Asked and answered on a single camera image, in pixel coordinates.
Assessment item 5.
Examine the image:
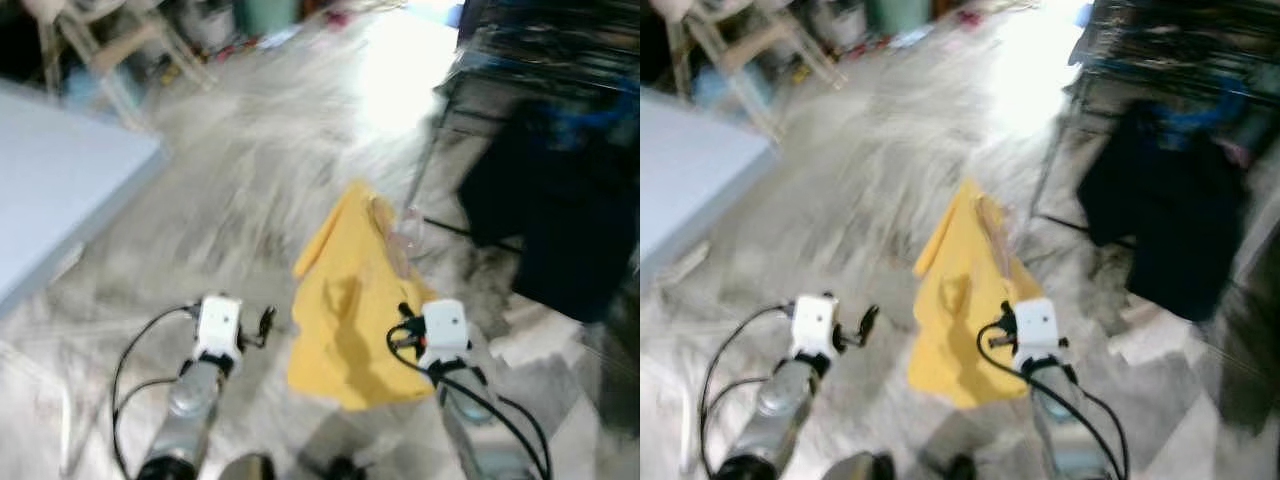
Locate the navy blue garment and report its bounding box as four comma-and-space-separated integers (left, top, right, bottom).
1075, 98, 1251, 323
457, 98, 641, 323

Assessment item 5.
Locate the dark left robot foot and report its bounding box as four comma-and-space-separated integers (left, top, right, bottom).
218, 452, 278, 480
822, 450, 896, 480

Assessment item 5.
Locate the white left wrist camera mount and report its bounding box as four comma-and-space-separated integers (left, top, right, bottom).
790, 293, 841, 361
194, 294, 245, 363

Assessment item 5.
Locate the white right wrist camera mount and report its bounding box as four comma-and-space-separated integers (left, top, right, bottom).
1012, 297, 1063, 369
418, 298, 472, 369

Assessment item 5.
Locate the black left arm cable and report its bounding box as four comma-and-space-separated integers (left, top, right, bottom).
110, 303, 201, 480
698, 303, 796, 480

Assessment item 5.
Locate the green plastic laundry bin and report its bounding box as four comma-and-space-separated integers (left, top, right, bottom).
235, 0, 301, 36
865, 0, 933, 36

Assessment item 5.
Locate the black metal drying rack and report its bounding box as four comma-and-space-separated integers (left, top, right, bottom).
1030, 0, 1280, 251
405, 0, 641, 251

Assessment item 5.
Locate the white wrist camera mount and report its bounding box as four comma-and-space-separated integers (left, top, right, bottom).
418, 298, 472, 369
1012, 297, 1063, 369
194, 294, 245, 363
790, 293, 841, 361

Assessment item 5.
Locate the yellow printed shirt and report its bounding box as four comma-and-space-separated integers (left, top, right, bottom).
907, 178, 1046, 409
287, 180, 443, 413

